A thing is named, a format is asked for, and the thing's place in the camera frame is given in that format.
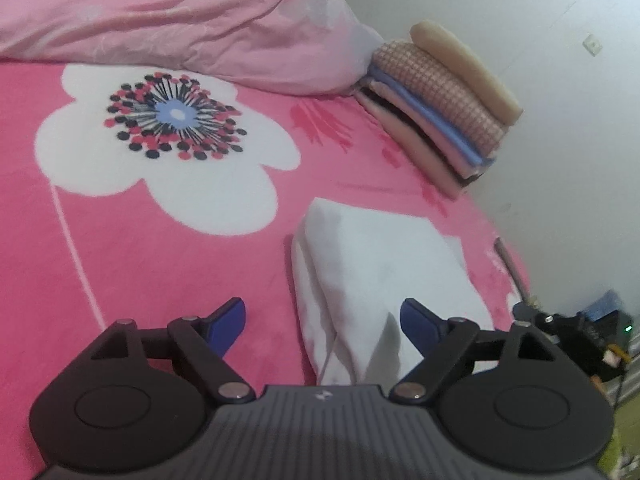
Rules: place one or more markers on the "pink patchwork quilt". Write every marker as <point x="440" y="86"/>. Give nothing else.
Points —
<point x="190" y="15"/>

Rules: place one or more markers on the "person's right forearm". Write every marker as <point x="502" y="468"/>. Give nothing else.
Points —
<point x="614" y="457"/>

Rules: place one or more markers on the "white wall socket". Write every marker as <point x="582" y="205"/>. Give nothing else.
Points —
<point x="593" y="45"/>

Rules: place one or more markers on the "stack of folded clothes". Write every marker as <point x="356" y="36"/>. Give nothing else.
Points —
<point x="440" y="110"/>

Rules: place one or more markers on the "pink floral blanket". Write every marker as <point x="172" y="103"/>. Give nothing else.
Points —
<point x="125" y="240"/>

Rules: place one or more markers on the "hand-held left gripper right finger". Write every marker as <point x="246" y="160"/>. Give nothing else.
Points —
<point x="417" y="327"/>

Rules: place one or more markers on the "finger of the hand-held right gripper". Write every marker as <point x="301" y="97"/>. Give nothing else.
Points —
<point x="530" y="314"/>

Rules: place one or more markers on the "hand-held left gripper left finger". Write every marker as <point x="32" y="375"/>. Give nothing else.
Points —
<point x="230" y="325"/>

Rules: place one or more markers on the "white shirt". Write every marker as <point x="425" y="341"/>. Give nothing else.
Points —
<point x="370" y="280"/>

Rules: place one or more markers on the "blue plastic bag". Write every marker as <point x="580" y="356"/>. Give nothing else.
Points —
<point x="607" y="305"/>

